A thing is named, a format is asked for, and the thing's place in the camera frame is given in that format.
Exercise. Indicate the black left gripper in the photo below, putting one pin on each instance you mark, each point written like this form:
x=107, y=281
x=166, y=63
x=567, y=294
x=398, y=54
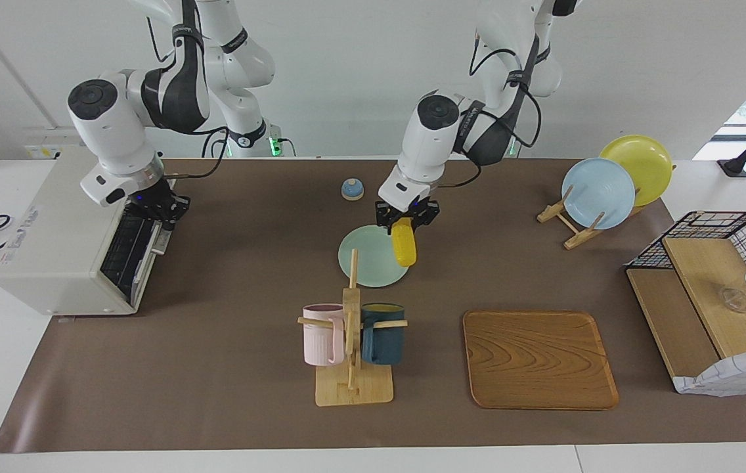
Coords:
x=406, y=209

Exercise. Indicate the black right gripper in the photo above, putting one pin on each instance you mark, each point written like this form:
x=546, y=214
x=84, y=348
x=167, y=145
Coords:
x=159, y=200

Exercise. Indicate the yellow corn cob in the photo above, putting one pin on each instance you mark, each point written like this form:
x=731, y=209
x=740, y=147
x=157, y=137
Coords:
x=404, y=246

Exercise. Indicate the toaster oven glass door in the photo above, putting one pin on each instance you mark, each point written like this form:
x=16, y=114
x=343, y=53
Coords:
x=161, y=243

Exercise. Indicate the mint green plate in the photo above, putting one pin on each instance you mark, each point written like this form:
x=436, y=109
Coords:
x=366, y=256

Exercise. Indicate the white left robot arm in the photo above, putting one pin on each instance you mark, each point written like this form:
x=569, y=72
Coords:
x=425, y=144

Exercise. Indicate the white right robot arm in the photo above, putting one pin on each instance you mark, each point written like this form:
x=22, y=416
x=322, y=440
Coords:
x=110, y=125

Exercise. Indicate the cream toaster oven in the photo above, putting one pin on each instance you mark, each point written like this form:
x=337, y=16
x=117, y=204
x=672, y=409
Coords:
x=58, y=236

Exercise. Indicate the dark blue mug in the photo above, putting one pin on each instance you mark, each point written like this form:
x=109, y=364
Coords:
x=383, y=341

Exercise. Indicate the pink mug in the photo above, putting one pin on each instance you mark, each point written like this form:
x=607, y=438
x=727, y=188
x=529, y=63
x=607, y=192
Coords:
x=320, y=338

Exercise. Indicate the brown table mat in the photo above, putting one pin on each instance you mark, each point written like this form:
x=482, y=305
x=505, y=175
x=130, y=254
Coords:
x=215, y=368

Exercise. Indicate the wooden mug rack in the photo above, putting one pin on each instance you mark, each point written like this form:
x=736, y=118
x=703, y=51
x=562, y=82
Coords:
x=353, y=391

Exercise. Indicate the wooden plate rack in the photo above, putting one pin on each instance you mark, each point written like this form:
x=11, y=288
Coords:
x=580, y=238

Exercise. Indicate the brown wooden tray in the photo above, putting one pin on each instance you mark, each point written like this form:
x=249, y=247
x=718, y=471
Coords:
x=537, y=361

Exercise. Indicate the light blue plate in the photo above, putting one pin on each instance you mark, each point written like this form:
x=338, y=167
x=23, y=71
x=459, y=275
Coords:
x=599, y=190

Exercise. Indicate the yellow plate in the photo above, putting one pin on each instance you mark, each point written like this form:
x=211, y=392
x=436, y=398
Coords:
x=649, y=164

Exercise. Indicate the light wooden shelf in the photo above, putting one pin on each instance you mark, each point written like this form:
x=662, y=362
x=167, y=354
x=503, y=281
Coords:
x=708, y=289

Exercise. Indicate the small clear glass item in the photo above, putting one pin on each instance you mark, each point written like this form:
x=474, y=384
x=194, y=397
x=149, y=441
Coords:
x=734, y=301

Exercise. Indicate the white checked cloth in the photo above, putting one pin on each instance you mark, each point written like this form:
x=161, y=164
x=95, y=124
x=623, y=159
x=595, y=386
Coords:
x=741, y=374

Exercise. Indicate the white wall power outlet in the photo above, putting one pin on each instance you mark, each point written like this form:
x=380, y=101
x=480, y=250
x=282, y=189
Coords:
x=41, y=152

